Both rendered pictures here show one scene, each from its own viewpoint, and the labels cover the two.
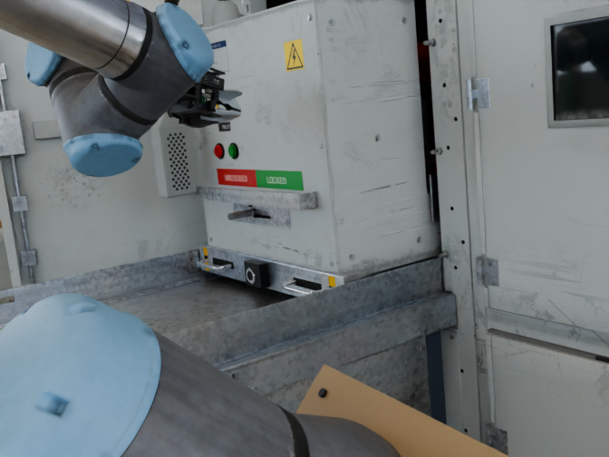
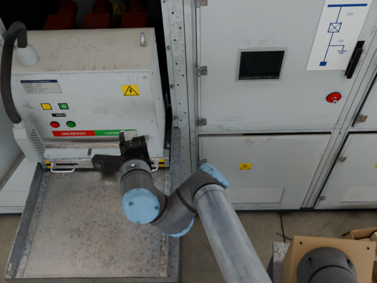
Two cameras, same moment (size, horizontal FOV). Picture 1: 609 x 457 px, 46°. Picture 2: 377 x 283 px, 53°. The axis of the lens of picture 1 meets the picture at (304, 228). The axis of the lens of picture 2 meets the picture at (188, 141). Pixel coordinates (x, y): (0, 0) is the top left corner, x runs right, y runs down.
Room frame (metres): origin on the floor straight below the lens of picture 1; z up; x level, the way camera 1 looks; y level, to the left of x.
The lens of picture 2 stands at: (0.59, 0.60, 2.19)
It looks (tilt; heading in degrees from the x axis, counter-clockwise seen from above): 52 degrees down; 307
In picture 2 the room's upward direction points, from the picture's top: 3 degrees counter-clockwise
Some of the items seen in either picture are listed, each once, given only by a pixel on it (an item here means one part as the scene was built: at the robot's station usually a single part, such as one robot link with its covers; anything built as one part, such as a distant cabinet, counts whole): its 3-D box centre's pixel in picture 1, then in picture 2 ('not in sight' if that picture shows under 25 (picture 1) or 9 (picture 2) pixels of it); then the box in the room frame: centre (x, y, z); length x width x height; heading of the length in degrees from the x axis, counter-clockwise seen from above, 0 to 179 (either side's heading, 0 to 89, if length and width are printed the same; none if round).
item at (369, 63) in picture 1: (352, 131); (100, 73); (1.57, -0.12, 1.15); 0.51 x 0.50 x 0.48; 124
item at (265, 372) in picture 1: (215, 323); (105, 197); (1.35, 0.19, 0.82); 0.68 x 0.62 x 0.06; 125
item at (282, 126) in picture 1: (251, 146); (90, 122); (1.43, 0.09, 1.15); 0.48 x 0.01 x 0.48; 34
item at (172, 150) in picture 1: (174, 154); (30, 140); (1.56, 0.26, 1.14); 0.08 x 0.05 x 0.17; 124
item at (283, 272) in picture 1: (271, 270); (105, 159); (1.44, 0.07, 0.90); 0.54 x 0.05 x 0.06; 34
